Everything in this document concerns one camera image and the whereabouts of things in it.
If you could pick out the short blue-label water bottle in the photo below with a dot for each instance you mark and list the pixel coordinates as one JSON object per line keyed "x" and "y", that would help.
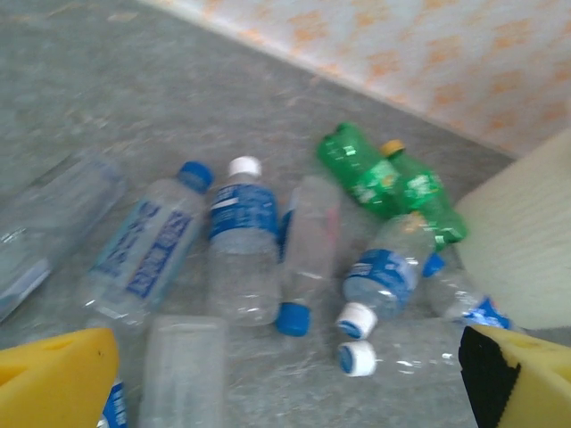
{"x": 383, "y": 272}

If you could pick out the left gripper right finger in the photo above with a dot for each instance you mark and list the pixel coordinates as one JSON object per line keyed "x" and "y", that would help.
{"x": 526, "y": 383}

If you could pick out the green soda bottle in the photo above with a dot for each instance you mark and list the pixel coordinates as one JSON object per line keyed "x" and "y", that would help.
{"x": 352, "y": 165}

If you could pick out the clear bottle white cap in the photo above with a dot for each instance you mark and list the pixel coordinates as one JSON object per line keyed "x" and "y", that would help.
{"x": 183, "y": 374}
{"x": 357, "y": 359}

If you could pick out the cream plastic bin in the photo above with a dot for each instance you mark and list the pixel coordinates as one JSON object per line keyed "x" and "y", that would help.
{"x": 526, "y": 241}

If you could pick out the pale-blue-label bottle blue cap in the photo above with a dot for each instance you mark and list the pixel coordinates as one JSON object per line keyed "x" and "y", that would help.
{"x": 147, "y": 241}

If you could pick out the green bottle yellow cap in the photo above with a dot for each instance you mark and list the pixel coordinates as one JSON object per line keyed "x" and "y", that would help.
{"x": 428, "y": 196}

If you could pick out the clear bottle blue cap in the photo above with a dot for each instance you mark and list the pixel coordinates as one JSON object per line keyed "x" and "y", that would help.
{"x": 308, "y": 241}

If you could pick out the tall blue-label bottle white cap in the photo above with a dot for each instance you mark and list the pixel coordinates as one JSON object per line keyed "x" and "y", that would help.
{"x": 243, "y": 241}

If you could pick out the clear plastic bottle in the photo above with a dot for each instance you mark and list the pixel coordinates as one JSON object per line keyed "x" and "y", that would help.
{"x": 53, "y": 214}

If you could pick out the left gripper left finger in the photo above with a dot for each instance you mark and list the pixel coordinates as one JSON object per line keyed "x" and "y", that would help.
{"x": 53, "y": 383}

